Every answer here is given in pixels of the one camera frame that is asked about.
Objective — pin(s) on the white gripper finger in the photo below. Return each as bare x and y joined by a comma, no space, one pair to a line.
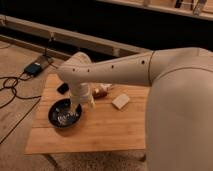
73,106
91,104

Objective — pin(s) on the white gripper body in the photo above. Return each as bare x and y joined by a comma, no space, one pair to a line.
80,93

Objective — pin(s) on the black eraser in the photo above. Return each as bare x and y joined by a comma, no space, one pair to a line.
63,88

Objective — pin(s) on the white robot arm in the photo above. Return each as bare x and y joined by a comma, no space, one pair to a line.
179,108

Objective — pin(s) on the white sponge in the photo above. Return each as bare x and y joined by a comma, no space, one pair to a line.
120,101

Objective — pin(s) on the black bowl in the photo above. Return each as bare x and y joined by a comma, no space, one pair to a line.
60,115

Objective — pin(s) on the wooden table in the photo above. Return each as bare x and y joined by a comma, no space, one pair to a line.
105,128

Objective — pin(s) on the black power adapter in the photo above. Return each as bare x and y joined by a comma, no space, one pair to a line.
33,69

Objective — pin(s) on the long wooden bench rail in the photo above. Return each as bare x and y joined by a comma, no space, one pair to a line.
76,39

